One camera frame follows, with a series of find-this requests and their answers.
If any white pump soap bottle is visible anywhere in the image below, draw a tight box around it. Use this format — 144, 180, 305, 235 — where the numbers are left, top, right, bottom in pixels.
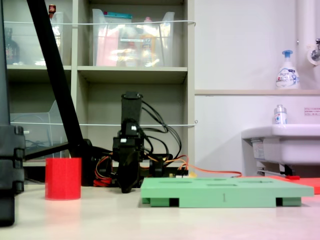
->
274, 49, 301, 90

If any orange bottle with pink cap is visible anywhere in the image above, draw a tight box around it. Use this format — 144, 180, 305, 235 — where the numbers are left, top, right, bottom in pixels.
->
139, 16, 158, 67

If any notched black stack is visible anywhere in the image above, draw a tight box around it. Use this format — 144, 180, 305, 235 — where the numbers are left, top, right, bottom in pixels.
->
0, 0, 26, 228

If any beige shelf unit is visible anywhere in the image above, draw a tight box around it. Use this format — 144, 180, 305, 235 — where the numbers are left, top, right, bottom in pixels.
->
0, 0, 196, 168

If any black camera tripod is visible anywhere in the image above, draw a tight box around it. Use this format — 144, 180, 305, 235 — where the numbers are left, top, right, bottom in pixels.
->
23, 0, 113, 187

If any small circuit board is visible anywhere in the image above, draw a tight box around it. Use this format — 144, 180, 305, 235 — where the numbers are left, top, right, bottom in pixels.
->
169, 171, 196, 179

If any small clear sanitizer bottle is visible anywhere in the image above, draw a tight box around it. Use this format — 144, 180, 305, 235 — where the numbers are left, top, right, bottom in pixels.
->
273, 104, 288, 125

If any white sink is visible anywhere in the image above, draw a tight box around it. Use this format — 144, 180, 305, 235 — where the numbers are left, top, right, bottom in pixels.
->
241, 123, 320, 176

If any empty clear plastic bin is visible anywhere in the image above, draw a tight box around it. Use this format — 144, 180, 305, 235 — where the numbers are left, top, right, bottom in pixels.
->
9, 99, 71, 161

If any clear bin with packages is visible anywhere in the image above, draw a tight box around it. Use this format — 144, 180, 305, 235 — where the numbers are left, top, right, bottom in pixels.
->
91, 8, 176, 68

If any clear bin with dark bottle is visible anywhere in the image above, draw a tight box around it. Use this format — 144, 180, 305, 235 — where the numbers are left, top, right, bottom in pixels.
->
3, 11, 65, 66

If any dark glass bottle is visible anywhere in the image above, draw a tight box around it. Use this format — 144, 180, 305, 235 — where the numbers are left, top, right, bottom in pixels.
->
4, 27, 21, 65

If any green shape sorting board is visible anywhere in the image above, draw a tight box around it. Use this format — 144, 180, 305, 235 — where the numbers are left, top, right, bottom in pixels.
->
140, 176, 315, 208

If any thin orange wire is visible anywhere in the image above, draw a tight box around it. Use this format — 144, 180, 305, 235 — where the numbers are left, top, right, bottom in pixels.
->
147, 154, 243, 179

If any metal wall faucet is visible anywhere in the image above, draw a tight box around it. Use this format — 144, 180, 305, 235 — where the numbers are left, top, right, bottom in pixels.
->
306, 37, 320, 66

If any thin black wire pair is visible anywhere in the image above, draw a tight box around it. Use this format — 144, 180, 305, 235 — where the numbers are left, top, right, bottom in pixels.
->
139, 99, 183, 161

